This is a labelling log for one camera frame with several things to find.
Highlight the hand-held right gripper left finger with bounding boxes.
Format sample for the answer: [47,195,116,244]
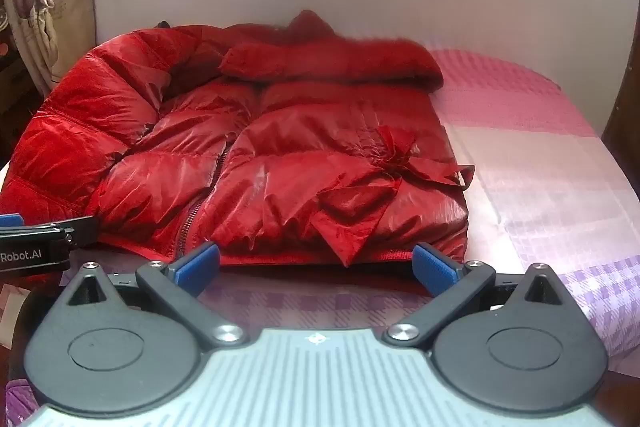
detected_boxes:
[65,242,249,348]

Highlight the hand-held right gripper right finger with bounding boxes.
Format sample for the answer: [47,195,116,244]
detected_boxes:
[382,242,567,349]

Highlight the red puffer jacket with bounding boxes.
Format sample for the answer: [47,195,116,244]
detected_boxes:
[0,9,476,269]

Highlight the pink checked blanket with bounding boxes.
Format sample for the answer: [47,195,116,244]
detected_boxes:
[0,47,640,427]

